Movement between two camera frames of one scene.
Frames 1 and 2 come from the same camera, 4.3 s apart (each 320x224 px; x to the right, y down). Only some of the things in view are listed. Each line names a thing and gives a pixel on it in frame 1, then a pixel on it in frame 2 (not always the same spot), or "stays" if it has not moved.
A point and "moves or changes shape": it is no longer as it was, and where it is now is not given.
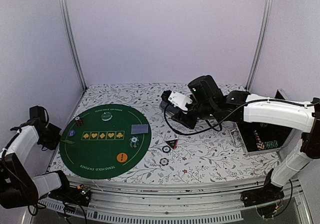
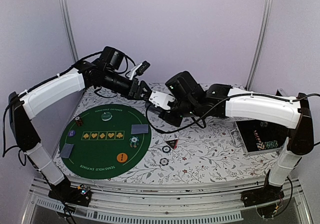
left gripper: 52,145 -> 135,91
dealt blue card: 139,128 stays
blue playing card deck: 170,107 moves or changes shape
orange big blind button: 122,157 stays
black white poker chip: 166,149 stays
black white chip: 164,161 stays
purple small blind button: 71,133 stays
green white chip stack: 134,141 stays
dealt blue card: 68,141 -> 66,150
